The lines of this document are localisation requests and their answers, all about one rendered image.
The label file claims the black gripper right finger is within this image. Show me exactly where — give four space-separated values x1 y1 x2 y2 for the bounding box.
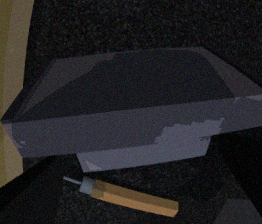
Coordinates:
217 133 262 217

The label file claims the awl with wooden handle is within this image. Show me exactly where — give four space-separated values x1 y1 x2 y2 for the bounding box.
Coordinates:
63 176 179 217

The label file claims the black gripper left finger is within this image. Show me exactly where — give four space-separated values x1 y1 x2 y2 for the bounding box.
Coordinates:
0 155 64 224

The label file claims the tan wooden floor panel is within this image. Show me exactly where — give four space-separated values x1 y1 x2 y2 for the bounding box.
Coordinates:
0 0 34 188

